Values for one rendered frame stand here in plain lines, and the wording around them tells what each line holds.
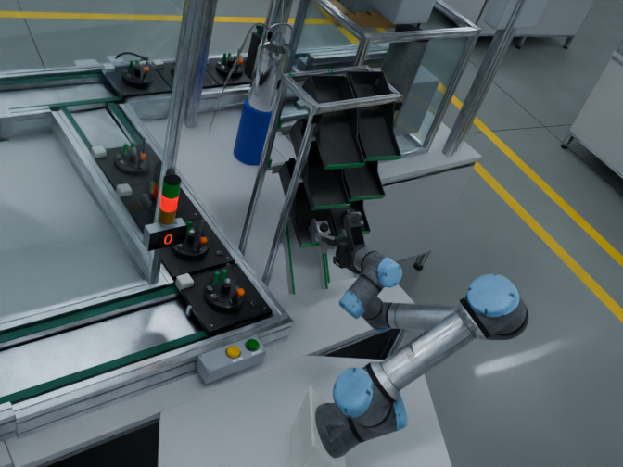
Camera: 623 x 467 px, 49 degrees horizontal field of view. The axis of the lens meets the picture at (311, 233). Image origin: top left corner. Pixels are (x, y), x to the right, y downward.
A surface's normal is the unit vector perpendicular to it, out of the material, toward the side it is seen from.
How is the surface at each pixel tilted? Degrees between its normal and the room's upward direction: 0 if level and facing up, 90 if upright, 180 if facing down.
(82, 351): 0
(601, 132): 90
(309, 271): 45
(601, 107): 90
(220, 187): 0
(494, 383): 0
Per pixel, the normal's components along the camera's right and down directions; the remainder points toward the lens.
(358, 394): -0.56, -0.41
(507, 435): 0.25, -0.73
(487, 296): -0.35, -0.56
